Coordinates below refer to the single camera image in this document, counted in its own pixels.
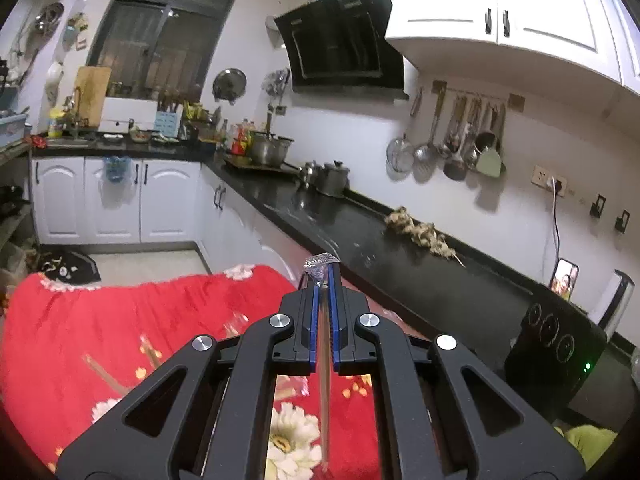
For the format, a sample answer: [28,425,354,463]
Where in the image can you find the chopstick pair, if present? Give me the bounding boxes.
[304,252,342,466]

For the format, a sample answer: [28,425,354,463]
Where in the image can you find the dark framed window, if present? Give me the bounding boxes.
[87,0,251,106]

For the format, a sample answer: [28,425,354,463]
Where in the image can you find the hanging steel colander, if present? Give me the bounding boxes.
[34,2,65,36]

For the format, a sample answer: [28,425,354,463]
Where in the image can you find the small steel kettle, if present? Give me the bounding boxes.
[298,160,323,188]

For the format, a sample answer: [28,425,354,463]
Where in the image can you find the black appliance with dials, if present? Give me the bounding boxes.
[504,287,608,423]

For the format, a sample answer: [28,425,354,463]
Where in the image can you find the steel stockpot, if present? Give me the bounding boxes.
[249,130,295,167]

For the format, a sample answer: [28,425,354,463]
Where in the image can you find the white plastic jug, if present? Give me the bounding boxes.
[45,60,65,103]

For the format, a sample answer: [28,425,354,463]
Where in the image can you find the hanging steel ladle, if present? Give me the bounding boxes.
[414,91,446,181]

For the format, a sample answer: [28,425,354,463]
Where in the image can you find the hanging green spatula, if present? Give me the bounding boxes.
[475,105,507,178]

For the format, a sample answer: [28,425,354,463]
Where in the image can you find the steel pot with lid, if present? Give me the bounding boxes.
[315,160,351,198]

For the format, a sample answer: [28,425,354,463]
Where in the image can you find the white wall cabinet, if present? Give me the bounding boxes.
[385,0,640,106]

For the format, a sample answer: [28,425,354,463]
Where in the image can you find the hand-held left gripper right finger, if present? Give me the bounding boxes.
[329,266,586,480]

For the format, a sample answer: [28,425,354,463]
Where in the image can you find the wall power socket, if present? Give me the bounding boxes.
[532,165,568,196]

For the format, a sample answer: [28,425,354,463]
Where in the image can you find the blue plastic basket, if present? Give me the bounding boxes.
[0,112,28,148]

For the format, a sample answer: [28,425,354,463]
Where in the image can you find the hanging cleaning sponges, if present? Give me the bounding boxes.
[64,12,90,51]

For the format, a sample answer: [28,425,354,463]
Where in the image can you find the dried roots pile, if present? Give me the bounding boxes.
[384,206,466,267]

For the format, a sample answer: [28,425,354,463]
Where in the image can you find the hanging mesh strainer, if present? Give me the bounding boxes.
[386,87,423,181]

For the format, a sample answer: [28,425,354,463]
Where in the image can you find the white standing appliance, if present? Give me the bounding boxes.
[587,269,636,338]

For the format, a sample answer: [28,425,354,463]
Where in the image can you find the wooden cutting board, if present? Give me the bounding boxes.
[74,66,112,128]

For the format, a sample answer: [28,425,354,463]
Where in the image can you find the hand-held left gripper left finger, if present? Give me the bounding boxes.
[55,265,326,480]

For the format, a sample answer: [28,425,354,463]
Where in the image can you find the hanging steel pot lid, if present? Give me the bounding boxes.
[212,68,248,103]

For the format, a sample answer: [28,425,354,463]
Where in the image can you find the black range hood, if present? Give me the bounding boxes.
[272,0,410,101]

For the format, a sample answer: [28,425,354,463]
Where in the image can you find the blue knife block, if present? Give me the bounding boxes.
[154,97,182,141]

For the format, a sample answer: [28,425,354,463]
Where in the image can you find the sink faucet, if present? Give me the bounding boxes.
[70,87,88,138]

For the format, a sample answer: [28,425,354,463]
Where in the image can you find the hanging dark ladle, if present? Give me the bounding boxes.
[442,97,468,181]

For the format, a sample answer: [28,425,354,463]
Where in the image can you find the red floral blanket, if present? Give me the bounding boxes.
[0,264,396,480]

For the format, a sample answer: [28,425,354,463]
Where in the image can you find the row of condiment bottles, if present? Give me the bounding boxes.
[181,101,253,157]

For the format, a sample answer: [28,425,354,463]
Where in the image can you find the blue plastic bag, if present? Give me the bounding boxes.
[102,155,133,183]

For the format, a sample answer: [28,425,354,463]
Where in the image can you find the smartphone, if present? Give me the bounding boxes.
[550,258,581,301]

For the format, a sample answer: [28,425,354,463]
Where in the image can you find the person's green clothing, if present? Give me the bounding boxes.
[552,422,618,468]

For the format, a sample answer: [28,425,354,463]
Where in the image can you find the bunch of hanging steel utensils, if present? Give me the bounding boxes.
[262,69,292,98]

